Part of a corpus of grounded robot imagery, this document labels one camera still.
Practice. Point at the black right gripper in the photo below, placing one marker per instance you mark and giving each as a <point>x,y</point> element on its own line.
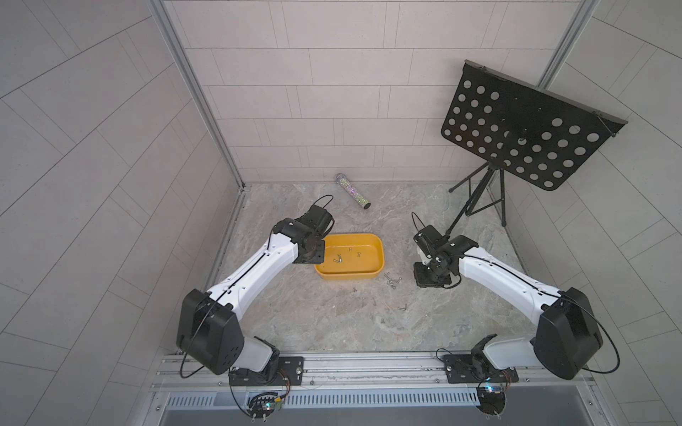
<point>421,281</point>

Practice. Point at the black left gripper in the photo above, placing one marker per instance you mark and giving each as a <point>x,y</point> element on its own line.
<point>320,255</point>

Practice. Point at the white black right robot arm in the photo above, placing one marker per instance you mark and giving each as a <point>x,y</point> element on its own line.
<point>567,334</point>

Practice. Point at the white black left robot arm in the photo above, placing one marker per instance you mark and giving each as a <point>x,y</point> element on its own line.
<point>209,325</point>

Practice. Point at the yellow plastic storage box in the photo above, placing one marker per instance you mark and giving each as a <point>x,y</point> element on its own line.
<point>352,267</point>

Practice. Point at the silver screw cluster screw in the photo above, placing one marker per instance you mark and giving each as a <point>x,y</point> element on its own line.
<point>393,283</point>

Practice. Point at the rhinestone silver microphone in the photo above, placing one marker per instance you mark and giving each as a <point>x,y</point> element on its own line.
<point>357,196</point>

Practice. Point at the right green circuit board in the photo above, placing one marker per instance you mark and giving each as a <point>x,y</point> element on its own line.
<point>492,400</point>

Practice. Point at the green circuit board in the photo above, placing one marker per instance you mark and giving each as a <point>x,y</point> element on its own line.
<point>262,405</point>
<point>492,400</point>

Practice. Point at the black perforated music stand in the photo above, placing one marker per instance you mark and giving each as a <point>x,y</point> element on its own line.
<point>537,136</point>

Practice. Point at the left green circuit board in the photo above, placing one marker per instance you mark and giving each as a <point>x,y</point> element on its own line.
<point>262,405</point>

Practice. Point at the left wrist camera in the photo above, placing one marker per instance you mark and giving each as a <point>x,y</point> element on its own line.
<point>319,219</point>

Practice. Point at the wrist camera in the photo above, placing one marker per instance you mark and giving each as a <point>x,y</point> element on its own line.
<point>319,219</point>
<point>429,240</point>

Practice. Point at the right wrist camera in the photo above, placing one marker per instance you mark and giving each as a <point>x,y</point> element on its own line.
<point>429,240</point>

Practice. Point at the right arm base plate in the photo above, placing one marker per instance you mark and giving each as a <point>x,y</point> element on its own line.
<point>467,368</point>

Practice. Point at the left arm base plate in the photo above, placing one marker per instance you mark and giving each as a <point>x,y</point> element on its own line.
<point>284,370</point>

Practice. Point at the aluminium rail frame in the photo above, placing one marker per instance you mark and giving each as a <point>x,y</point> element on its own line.
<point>373,379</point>

